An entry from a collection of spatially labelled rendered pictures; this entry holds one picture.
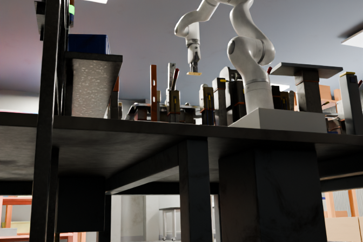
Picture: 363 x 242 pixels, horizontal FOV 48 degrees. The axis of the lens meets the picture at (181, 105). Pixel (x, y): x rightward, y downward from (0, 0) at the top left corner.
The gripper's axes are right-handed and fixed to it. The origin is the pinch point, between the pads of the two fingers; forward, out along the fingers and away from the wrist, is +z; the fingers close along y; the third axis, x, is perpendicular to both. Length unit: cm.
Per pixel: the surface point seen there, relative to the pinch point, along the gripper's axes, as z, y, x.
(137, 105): 27.9, -12.3, 37.0
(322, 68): 12, -45, -55
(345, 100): 27, -39, -72
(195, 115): 26.7, 4.7, -1.3
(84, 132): 62, -92, 69
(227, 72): 12.1, -28.9, -7.9
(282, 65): 12, -45, -32
